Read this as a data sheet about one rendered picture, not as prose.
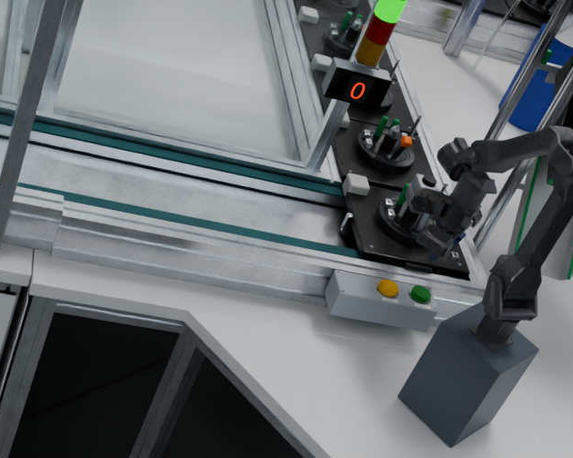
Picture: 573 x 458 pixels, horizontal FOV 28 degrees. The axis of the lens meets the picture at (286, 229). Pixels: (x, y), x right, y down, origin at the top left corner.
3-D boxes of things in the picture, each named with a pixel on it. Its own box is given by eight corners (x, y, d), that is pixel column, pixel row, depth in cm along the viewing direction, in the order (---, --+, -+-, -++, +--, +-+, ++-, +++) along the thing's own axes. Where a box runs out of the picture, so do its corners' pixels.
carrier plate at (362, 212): (466, 279, 235) (470, 272, 234) (360, 258, 228) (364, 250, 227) (439, 207, 254) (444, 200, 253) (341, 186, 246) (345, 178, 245)
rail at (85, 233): (476, 334, 237) (498, 296, 231) (50, 256, 210) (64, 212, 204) (469, 316, 242) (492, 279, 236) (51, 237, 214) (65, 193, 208)
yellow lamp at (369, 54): (379, 68, 225) (389, 47, 223) (356, 63, 224) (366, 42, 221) (375, 55, 229) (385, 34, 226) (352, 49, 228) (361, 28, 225)
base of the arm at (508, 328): (495, 353, 201) (510, 329, 197) (467, 329, 203) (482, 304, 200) (515, 341, 206) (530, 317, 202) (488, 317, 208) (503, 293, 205)
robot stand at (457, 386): (450, 449, 208) (499, 374, 196) (396, 396, 214) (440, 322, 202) (491, 422, 218) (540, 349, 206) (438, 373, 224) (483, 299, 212)
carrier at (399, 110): (415, 141, 274) (437, 98, 267) (323, 119, 266) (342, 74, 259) (395, 87, 292) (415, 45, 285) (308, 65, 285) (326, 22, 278)
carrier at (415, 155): (438, 204, 255) (462, 159, 248) (339, 182, 248) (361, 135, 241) (416, 142, 273) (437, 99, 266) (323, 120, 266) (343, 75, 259)
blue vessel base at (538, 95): (554, 139, 322) (601, 59, 307) (506, 127, 317) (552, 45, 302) (537, 108, 334) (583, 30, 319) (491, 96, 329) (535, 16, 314)
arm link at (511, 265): (619, 165, 183) (598, 142, 188) (585, 162, 180) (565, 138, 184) (528, 309, 201) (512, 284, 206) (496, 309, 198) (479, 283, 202)
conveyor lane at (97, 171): (447, 310, 241) (468, 275, 235) (51, 235, 215) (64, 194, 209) (419, 225, 262) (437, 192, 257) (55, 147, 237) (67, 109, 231)
